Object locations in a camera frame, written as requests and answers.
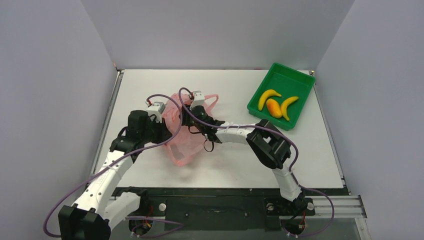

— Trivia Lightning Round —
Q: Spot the yellow fake banana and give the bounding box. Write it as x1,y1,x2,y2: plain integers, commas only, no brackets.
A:
257,89,282,111
280,96,299,122

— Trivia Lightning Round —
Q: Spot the orange yellow fake mango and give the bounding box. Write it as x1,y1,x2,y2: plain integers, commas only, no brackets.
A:
265,98,283,119

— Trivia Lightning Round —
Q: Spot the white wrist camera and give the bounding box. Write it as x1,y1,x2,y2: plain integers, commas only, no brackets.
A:
146,101,166,123
189,90,205,111

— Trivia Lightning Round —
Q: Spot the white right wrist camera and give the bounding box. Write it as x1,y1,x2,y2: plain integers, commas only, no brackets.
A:
189,90,205,111

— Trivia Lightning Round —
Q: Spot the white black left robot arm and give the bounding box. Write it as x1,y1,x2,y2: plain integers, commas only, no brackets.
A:
58,109,172,240

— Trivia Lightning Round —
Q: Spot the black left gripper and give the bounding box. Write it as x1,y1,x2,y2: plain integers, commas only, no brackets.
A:
141,116,173,145

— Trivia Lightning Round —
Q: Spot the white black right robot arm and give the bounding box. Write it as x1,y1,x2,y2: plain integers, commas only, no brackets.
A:
181,104,305,214

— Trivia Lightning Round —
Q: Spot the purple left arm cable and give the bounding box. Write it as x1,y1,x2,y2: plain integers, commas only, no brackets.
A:
43,94,185,239

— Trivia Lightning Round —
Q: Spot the green plastic tray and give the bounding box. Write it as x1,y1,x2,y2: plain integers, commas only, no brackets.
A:
247,63,315,131

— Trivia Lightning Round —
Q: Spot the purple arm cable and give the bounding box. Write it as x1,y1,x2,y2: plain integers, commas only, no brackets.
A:
178,87,335,238
43,94,185,239

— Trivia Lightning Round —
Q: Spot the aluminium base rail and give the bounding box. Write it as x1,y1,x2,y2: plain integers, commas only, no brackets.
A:
131,195,367,220

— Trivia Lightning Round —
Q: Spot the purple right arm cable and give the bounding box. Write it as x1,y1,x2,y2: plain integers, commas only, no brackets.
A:
178,87,335,238

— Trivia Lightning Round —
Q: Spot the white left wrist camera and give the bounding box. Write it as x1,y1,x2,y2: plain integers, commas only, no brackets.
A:
146,101,166,123

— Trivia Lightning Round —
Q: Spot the pink plastic bag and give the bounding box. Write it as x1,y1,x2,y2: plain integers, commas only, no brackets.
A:
162,93,205,167

